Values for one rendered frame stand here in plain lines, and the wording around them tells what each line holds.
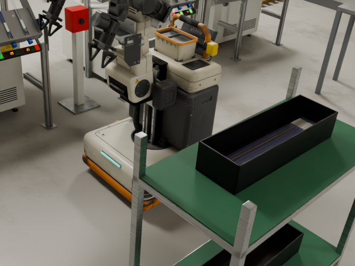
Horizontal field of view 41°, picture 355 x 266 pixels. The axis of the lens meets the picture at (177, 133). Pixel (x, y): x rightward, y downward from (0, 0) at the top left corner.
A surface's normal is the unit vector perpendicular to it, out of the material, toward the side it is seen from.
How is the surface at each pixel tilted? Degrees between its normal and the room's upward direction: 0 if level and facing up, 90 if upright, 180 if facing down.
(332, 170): 0
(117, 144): 0
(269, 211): 0
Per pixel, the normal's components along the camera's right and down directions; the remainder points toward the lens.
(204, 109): 0.68, 0.44
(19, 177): 0.08, -0.84
